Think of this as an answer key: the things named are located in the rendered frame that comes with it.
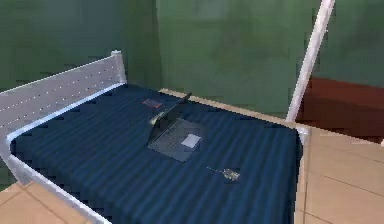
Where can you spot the dark grey open laptop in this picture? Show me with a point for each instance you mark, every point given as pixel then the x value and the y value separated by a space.
pixel 175 138

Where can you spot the white bed with blue cover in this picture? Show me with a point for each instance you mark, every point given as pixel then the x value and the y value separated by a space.
pixel 100 166

